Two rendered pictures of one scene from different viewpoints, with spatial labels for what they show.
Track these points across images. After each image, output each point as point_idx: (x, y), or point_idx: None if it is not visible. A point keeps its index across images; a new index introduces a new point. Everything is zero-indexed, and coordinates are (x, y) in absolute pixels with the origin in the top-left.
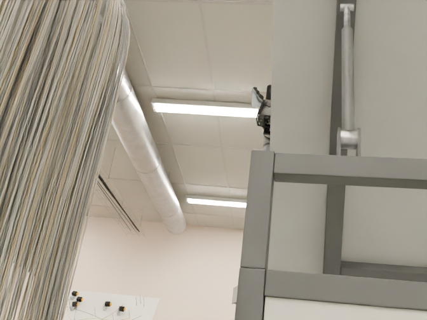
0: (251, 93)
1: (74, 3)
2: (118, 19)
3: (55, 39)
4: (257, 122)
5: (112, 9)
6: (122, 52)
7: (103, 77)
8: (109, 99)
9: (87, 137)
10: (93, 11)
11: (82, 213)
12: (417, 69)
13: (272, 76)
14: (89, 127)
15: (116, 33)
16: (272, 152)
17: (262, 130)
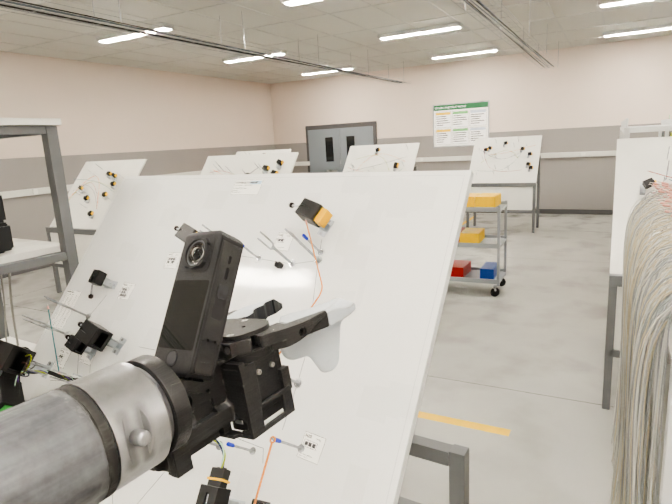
0: (342, 320)
1: (628, 371)
2: (637, 344)
3: (626, 405)
4: (274, 423)
5: (635, 341)
6: (632, 381)
7: (630, 423)
8: (637, 448)
9: (645, 498)
10: (629, 364)
11: None
12: None
13: (429, 363)
14: (632, 481)
15: (633, 364)
16: (454, 444)
17: (150, 461)
